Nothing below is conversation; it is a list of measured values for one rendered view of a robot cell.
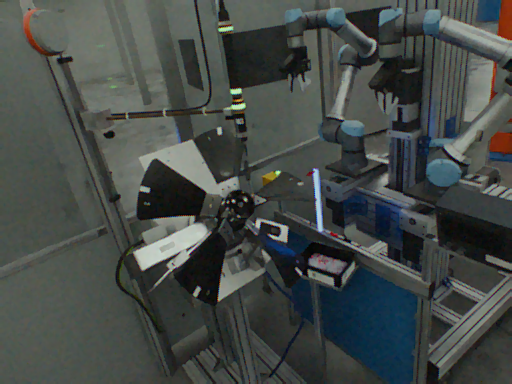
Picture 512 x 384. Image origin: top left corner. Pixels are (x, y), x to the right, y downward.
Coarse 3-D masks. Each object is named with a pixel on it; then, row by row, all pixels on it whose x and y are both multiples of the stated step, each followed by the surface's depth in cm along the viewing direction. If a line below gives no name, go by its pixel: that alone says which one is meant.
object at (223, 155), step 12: (204, 132) 147; (216, 132) 146; (228, 132) 145; (204, 144) 146; (216, 144) 144; (228, 144) 143; (240, 144) 142; (204, 156) 145; (216, 156) 144; (228, 156) 141; (240, 156) 140; (216, 168) 143; (228, 168) 140; (216, 180) 142
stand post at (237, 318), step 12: (240, 288) 162; (240, 300) 165; (228, 312) 162; (240, 312) 166; (228, 324) 168; (240, 324) 168; (240, 336) 170; (240, 348) 173; (252, 348) 178; (240, 360) 175; (252, 360) 183; (240, 372) 182; (252, 372) 183
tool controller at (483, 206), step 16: (448, 192) 113; (464, 192) 111; (480, 192) 109; (448, 208) 108; (464, 208) 106; (480, 208) 104; (496, 208) 102; (448, 224) 111; (464, 224) 106; (480, 224) 102; (496, 224) 98; (448, 240) 116; (464, 240) 110; (480, 240) 106; (496, 240) 101; (480, 256) 110; (496, 256) 105
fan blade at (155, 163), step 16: (144, 176) 125; (160, 176) 126; (176, 176) 127; (144, 192) 125; (160, 192) 126; (176, 192) 128; (192, 192) 129; (144, 208) 126; (160, 208) 128; (176, 208) 130; (192, 208) 132
